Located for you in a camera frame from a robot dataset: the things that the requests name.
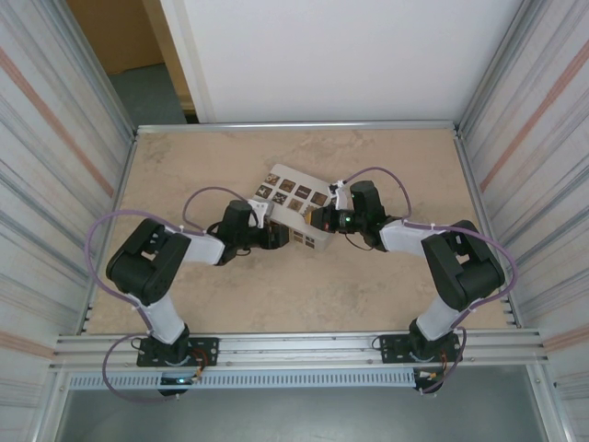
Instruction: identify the white box with wooden tiles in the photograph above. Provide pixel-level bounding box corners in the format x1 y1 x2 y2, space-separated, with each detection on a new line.
254 164 341 253

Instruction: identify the grey metal shelf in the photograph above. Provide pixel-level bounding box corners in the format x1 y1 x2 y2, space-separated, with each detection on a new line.
54 363 553 442

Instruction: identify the brown cardboard panel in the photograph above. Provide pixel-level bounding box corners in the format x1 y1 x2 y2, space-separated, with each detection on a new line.
67 0 165 75

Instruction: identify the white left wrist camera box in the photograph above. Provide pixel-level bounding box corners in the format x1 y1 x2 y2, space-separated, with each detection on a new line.
248 198 277 230

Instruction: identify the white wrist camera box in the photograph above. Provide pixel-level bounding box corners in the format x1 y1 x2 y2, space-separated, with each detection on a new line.
327 180 353 211
248 198 277 230

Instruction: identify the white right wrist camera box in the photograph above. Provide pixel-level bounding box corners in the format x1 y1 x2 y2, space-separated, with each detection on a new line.
327 180 353 211

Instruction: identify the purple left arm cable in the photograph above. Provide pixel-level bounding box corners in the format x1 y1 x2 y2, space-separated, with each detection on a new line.
87 186 231 404

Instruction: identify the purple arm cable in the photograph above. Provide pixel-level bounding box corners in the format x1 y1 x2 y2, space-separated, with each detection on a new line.
340 166 521 396
87 186 231 404

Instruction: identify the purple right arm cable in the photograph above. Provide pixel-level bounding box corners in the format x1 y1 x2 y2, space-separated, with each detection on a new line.
340 166 521 396

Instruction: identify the aluminium table edge frame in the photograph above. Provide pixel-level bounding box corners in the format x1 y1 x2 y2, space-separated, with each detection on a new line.
82 120 521 333

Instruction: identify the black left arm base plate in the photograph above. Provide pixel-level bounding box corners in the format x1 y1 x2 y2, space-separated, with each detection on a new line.
135 336 220 368

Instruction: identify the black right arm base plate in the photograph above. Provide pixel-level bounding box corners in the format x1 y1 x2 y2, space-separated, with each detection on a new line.
379 333 463 366

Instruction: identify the aluminium mounting rail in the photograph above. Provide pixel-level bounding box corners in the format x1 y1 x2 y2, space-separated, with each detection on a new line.
52 327 551 370

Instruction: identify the grey slotted cable duct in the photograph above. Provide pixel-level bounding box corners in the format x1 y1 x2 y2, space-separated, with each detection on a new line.
67 370 418 391

